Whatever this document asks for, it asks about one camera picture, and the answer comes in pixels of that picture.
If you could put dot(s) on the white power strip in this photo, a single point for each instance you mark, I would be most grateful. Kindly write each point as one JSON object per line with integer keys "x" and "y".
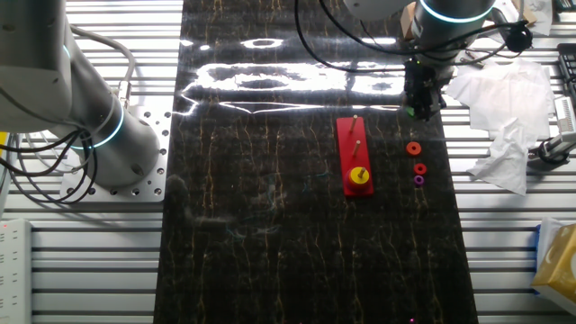
{"x": 13, "y": 270}

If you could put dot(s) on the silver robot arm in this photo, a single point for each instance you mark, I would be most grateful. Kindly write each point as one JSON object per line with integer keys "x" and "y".
{"x": 45, "y": 90}

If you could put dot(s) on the black marble pattern mat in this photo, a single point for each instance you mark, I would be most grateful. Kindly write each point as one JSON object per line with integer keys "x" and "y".
{"x": 270, "y": 225}

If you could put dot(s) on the small silver camera on mount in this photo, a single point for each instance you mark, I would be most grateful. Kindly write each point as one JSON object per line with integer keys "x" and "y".
{"x": 558, "y": 144}

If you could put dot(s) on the plain wooden block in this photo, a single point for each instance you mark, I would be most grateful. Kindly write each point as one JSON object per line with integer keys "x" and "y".
{"x": 527, "y": 13}

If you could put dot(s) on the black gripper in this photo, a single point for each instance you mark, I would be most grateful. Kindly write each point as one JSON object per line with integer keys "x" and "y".
{"x": 420, "y": 78}

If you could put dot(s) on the crumpled white paper towel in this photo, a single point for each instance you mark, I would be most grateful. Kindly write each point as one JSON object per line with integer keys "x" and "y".
{"x": 506, "y": 162}

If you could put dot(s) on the large white paper towel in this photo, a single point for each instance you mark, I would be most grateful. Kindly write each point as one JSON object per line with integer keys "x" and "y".
{"x": 504, "y": 90}

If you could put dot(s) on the black keyboard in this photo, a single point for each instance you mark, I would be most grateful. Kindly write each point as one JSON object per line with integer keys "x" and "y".
{"x": 569, "y": 67}

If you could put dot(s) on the white paper sheet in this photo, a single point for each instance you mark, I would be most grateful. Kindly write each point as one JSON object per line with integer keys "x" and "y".
{"x": 543, "y": 18}

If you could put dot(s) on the red Hanoi base with pegs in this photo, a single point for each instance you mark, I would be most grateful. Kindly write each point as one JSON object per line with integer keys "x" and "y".
{"x": 346, "y": 144}

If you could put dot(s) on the yellow and white bag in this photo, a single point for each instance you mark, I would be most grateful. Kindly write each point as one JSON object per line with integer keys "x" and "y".
{"x": 558, "y": 270}

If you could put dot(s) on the silver ribbed camera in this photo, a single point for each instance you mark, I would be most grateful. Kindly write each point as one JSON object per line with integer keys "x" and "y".
{"x": 566, "y": 117}

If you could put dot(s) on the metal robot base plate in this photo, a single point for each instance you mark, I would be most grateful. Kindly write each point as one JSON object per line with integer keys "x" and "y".
{"x": 121, "y": 197}

